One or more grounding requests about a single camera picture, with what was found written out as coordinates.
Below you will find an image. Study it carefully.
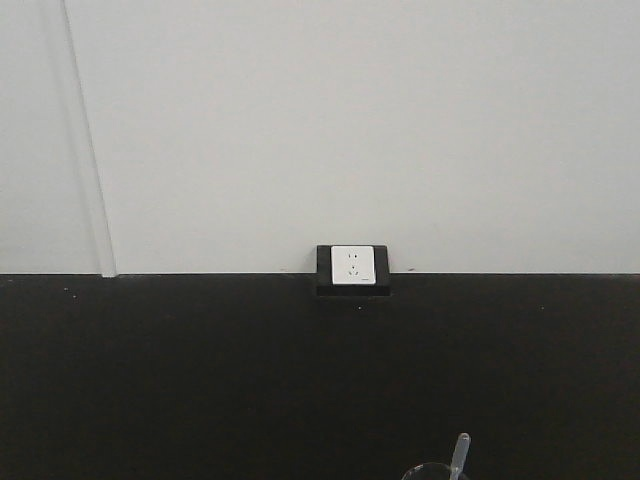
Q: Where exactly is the white wall power socket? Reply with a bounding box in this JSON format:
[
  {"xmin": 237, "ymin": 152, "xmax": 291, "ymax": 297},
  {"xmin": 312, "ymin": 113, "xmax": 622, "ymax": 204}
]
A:
[{"xmin": 330, "ymin": 245, "xmax": 376, "ymax": 286}]

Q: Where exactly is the clear plastic pipette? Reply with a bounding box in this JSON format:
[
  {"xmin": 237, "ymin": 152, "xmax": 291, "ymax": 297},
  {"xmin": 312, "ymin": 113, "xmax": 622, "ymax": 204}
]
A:
[{"xmin": 449, "ymin": 432, "xmax": 471, "ymax": 480}]

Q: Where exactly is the clear glass beaker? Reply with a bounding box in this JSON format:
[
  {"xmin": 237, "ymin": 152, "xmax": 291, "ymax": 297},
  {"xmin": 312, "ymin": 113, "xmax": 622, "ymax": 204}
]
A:
[{"xmin": 401, "ymin": 462, "xmax": 452, "ymax": 480}]

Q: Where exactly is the black socket mounting box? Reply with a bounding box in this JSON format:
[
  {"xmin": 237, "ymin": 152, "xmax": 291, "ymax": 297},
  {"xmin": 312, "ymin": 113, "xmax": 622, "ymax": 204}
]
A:
[{"xmin": 315, "ymin": 245, "xmax": 391, "ymax": 297}]

